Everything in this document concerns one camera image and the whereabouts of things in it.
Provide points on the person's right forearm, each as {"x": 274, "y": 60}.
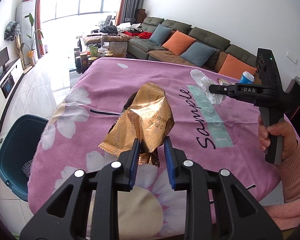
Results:
{"x": 293, "y": 180}

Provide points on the brown printed paper bag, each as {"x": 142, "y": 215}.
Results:
{"x": 118, "y": 50}

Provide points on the grey office chair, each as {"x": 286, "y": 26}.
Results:
{"x": 108, "y": 20}

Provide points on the small brown snack wrapper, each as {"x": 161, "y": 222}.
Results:
{"x": 226, "y": 81}

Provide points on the white standing air conditioner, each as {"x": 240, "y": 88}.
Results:
{"x": 25, "y": 25}

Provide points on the large window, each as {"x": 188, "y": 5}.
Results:
{"x": 90, "y": 0}

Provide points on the black monitor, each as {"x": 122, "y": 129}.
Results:
{"x": 2, "y": 56}

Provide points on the brown wooden cabinet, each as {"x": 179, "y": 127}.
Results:
{"x": 140, "y": 15}

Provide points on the brown ottoman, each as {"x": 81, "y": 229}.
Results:
{"x": 120, "y": 38}

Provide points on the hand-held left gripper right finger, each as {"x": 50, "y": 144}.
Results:
{"x": 170, "y": 165}

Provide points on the black bag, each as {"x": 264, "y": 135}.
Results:
{"x": 110, "y": 30}

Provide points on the white foam net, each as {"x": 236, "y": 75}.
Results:
{"x": 27, "y": 167}

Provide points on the black glass coffee table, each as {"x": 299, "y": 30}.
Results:
{"x": 73, "y": 80}

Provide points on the red flat box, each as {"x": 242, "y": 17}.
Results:
{"x": 131, "y": 33}

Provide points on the orange grey curtain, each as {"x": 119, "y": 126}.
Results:
{"x": 130, "y": 0}
{"x": 38, "y": 17}

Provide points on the pile of white clothes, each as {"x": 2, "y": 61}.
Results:
{"x": 130, "y": 27}

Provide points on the red cloth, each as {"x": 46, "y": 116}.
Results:
{"x": 146, "y": 35}

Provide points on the teal trash bin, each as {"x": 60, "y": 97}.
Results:
{"x": 12, "y": 160}

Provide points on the blue cushion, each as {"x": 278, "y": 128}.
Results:
{"x": 160, "y": 35}
{"x": 197, "y": 53}

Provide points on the orange cushion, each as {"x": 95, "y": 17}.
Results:
{"x": 177, "y": 42}
{"x": 233, "y": 66}

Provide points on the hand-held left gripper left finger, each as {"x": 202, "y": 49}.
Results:
{"x": 133, "y": 165}

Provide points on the blue white bottle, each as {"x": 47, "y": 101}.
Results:
{"x": 246, "y": 78}

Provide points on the tall leafy plant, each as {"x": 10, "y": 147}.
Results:
{"x": 31, "y": 57}

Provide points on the gold foil wrapper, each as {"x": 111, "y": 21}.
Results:
{"x": 145, "y": 115}

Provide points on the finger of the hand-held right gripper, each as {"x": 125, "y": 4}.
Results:
{"x": 222, "y": 89}

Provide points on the cluster of jars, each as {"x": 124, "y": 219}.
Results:
{"x": 83, "y": 61}

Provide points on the pink flower blanket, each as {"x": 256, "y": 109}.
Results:
{"x": 102, "y": 80}

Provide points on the person's right hand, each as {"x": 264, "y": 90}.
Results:
{"x": 288, "y": 137}

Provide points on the blue patterned hanging cloth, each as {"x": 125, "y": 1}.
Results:
{"x": 12, "y": 30}

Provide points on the white TV stand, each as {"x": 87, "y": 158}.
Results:
{"x": 0, "y": 100}

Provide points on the white tissue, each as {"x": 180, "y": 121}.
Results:
{"x": 197, "y": 75}

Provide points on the olive green sofa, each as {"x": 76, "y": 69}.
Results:
{"x": 207, "y": 36}

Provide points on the thin black stick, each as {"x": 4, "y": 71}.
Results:
{"x": 102, "y": 112}

